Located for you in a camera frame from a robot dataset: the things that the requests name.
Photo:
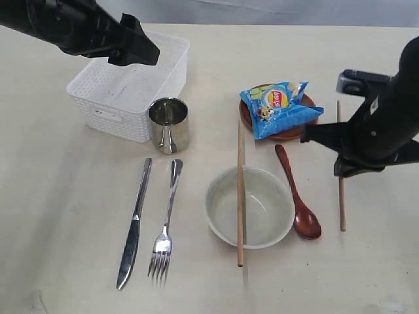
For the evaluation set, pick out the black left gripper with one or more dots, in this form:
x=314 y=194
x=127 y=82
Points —
x=84 y=28

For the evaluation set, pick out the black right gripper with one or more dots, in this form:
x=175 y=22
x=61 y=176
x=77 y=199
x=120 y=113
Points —
x=368 y=148

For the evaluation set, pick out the wooden chopstick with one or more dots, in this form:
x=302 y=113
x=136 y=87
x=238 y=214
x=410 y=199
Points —
x=341 y=185
x=240 y=202

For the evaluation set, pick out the stainless steel cup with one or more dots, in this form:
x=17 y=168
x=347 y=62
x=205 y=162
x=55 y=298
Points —
x=169 y=119

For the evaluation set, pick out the red-brown wooden spoon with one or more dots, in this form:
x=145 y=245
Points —
x=305 y=222

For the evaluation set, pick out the blue chips bag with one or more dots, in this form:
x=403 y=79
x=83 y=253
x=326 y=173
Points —
x=278 y=107

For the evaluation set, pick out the white ceramic bowl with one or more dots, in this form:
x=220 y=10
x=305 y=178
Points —
x=269 y=210

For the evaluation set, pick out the stainless steel fork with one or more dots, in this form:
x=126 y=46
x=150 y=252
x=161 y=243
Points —
x=163 y=245

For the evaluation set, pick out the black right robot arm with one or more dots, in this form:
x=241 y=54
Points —
x=398 y=101

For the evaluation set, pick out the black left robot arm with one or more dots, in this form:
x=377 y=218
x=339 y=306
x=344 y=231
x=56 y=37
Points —
x=14 y=16

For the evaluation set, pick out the white perforated plastic basket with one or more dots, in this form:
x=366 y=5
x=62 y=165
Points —
x=116 y=100

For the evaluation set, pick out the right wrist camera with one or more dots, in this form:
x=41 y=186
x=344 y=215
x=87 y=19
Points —
x=360 y=83

